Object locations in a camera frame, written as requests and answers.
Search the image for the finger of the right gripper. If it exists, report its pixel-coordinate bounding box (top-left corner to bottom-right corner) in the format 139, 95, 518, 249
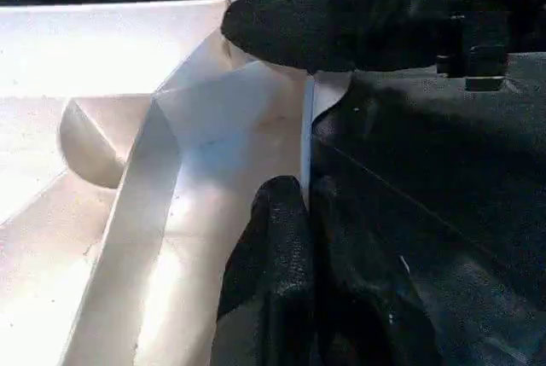
220, 0, 454, 76

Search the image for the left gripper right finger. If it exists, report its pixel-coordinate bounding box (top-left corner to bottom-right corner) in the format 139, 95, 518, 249
310, 176, 444, 366

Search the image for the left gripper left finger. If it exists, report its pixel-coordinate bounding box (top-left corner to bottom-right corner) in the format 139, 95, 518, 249
215, 175, 317, 366

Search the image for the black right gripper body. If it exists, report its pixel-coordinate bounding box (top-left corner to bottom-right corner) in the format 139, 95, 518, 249
437, 0, 515, 93

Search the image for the white plastic table top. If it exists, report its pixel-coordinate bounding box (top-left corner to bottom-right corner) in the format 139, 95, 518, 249
0, 0, 353, 366

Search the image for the black mat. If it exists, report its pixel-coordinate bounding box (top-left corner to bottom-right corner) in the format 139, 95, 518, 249
0, 0, 546, 366

